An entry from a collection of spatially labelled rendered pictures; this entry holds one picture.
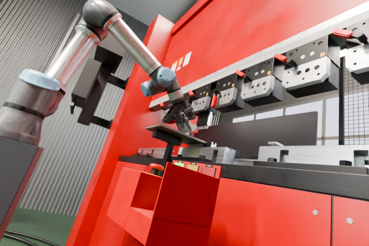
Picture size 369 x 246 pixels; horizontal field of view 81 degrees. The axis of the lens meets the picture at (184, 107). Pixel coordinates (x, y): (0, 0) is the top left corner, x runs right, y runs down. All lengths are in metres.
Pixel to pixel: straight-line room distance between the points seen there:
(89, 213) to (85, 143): 1.93
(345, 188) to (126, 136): 1.60
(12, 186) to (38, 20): 3.61
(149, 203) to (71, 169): 3.15
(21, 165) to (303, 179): 0.73
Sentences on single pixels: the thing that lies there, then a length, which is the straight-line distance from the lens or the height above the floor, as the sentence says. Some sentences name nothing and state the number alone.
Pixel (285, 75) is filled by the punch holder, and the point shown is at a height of 1.23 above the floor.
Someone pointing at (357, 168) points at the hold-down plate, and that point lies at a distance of 0.61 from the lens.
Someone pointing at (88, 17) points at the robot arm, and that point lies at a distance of 1.03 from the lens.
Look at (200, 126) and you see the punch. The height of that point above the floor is 1.10.
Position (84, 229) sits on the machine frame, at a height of 0.32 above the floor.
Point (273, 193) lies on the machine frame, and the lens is 0.61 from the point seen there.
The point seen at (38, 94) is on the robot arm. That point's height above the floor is 0.93.
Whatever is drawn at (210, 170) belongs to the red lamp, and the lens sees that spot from 0.57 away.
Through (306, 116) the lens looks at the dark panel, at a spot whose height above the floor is 1.31.
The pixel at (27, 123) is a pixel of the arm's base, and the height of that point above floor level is 0.83.
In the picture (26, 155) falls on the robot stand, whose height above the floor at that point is 0.74.
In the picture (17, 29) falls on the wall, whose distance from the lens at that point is 4.15.
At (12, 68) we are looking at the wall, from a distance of 3.92.
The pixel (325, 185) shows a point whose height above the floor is 0.85.
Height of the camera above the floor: 0.77
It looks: 19 degrees up
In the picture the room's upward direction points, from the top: 15 degrees clockwise
